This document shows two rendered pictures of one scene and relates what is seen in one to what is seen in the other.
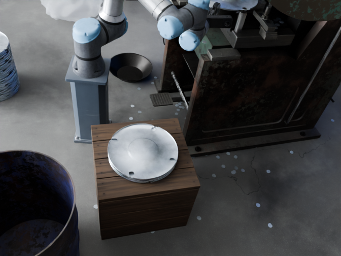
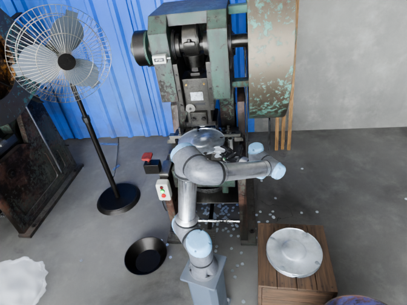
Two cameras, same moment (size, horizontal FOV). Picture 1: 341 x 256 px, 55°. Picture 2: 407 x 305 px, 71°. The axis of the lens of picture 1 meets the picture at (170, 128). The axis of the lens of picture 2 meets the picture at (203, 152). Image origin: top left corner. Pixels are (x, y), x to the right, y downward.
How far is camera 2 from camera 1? 1.31 m
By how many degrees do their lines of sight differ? 42
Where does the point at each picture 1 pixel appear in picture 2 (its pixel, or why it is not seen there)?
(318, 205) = (303, 183)
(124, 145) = (287, 261)
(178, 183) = (321, 237)
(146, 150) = (295, 247)
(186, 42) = not seen: hidden behind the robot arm
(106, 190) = (329, 285)
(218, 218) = not seen: hidden behind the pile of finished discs
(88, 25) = (198, 238)
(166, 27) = (281, 172)
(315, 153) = not seen: hidden behind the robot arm
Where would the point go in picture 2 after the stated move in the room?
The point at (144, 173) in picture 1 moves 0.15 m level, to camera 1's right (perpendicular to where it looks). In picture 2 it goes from (317, 253) to (323, 232)
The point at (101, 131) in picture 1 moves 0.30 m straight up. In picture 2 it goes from (266, 278) to (268, 242)
